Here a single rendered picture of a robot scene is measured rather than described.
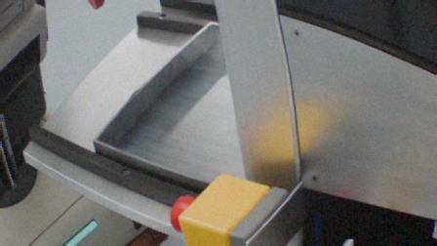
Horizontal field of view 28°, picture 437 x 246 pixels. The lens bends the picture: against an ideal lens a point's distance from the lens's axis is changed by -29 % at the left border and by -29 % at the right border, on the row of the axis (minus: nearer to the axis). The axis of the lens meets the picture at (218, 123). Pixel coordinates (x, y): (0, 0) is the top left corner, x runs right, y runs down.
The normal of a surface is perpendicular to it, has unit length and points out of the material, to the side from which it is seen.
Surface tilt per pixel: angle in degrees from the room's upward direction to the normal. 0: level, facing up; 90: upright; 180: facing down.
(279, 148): 90
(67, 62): 0
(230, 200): 0
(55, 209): 0
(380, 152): 90
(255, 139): 90
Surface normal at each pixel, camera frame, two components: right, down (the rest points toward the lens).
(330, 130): -0.55, 0.57
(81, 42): -0.14, -0.78
